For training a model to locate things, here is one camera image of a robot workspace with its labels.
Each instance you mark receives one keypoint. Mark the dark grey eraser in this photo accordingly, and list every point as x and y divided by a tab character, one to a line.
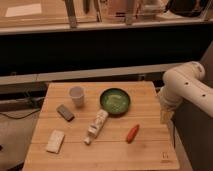
65	113

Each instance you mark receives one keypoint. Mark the green round pan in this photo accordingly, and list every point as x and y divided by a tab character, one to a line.
115	101

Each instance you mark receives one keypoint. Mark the white tube bottle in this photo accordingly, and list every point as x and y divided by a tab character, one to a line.
96	126

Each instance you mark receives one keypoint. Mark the orange carrot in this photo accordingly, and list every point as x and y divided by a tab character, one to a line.
132	133

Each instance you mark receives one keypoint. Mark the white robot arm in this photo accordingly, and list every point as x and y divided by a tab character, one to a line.
184	82

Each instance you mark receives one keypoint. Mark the white paper cup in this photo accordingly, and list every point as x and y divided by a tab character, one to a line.
77	95

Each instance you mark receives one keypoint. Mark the white rectangular sponge block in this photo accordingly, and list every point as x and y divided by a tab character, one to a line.
55	141

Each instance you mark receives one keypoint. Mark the metal table leg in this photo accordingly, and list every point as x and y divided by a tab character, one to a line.
71	13

